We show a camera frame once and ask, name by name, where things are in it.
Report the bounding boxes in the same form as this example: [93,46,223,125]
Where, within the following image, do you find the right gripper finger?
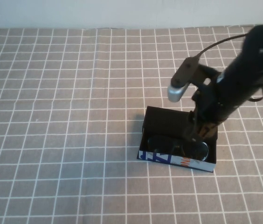
[198,122,217,141]
[183,111,201,143]

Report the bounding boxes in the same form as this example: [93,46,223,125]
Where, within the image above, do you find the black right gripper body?
[190,64,223,128]

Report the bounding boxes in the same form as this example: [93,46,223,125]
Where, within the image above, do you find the black sunglasses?
[147,136,209,161]

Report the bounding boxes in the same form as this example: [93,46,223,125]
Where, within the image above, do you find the black glasses case blue print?
[137,105,218,174]

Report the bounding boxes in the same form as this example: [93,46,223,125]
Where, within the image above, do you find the grey white-checked tablecloth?
[0,24,263,224]

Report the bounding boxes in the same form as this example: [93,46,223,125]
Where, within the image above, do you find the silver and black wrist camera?
[167,56,200,103]

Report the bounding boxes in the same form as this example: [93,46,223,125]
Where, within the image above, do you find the black camera cable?
[195,32,250,60]

